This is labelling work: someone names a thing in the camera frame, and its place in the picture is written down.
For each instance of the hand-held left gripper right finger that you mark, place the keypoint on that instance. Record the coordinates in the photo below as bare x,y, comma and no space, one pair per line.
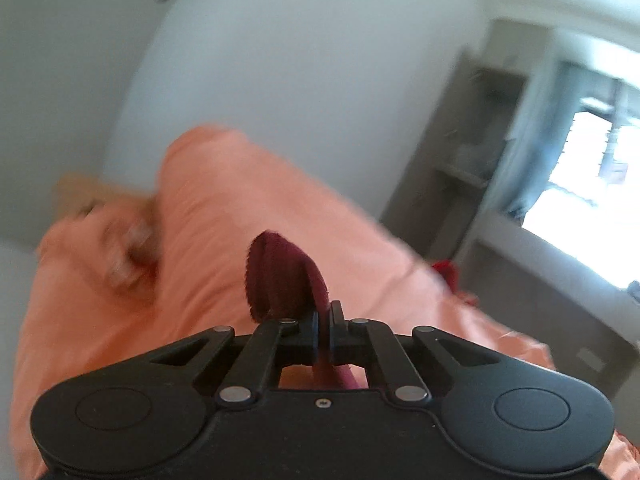
343,342

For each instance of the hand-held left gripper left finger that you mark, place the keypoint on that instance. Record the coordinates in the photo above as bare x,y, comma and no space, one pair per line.
306,341

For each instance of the maroon knit garment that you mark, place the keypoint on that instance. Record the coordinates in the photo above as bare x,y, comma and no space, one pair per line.
280,275

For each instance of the red cloth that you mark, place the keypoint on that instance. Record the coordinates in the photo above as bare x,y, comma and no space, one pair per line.
450,275

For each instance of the orange duvet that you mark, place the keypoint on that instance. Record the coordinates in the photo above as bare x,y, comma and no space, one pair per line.
225,210

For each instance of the grey window bench cabinet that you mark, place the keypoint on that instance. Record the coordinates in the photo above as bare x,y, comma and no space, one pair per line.
540,290

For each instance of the grey open shelf unit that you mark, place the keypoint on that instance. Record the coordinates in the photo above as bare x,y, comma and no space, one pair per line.
450,160

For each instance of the blue-grey curtain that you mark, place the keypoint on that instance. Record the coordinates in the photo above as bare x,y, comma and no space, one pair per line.
545,140

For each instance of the window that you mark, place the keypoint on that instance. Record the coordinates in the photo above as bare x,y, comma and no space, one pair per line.
590,195

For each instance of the white wall socket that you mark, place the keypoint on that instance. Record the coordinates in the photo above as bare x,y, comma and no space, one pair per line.
591,358

